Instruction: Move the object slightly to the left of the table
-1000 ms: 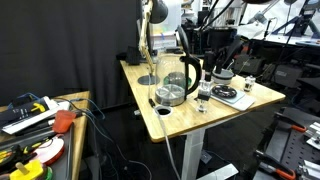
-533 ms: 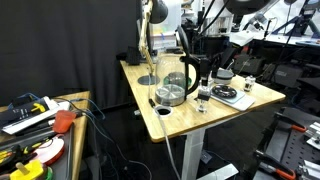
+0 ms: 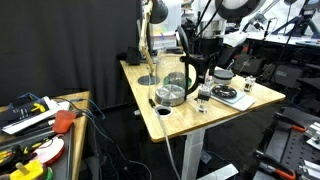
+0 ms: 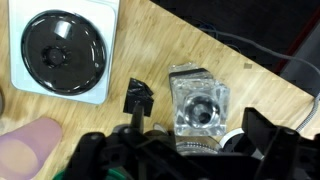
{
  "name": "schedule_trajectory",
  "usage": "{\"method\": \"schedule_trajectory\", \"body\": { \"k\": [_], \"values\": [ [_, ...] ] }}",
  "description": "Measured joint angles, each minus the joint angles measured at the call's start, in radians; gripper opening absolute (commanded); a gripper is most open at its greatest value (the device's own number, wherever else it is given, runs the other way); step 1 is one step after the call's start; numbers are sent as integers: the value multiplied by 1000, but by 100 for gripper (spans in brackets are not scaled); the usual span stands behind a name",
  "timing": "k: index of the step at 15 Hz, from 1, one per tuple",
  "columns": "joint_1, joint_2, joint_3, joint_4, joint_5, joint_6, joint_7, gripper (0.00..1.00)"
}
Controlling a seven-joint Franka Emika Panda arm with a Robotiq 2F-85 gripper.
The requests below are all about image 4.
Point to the black round disc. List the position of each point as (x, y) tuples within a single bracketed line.
[(63, 53)]

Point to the green round coaster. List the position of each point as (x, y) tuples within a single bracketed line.
[(58, 175)]

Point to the pink rounded object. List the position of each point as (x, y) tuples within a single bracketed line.
[(26, 150)]

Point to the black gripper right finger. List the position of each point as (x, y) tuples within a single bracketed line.
[(286, 156)]

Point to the white kitchen scale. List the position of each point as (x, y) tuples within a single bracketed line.
[(111, 40)]

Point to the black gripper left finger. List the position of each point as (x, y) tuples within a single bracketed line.
[(110, 156)]

